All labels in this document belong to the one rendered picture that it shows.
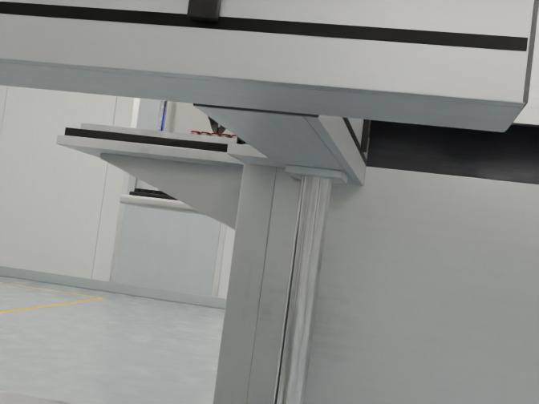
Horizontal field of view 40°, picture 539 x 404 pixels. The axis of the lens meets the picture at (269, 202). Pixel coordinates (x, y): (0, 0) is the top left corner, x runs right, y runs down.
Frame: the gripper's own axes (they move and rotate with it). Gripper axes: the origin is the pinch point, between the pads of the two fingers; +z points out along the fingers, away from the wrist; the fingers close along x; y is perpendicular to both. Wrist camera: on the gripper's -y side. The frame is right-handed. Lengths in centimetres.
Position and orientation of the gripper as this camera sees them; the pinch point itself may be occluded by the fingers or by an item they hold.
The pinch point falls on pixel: (218, 131)
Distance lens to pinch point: 194.9
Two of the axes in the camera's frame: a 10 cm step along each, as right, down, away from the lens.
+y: -1.9, -0.7, -9.8
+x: 9.7, 1.3, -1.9
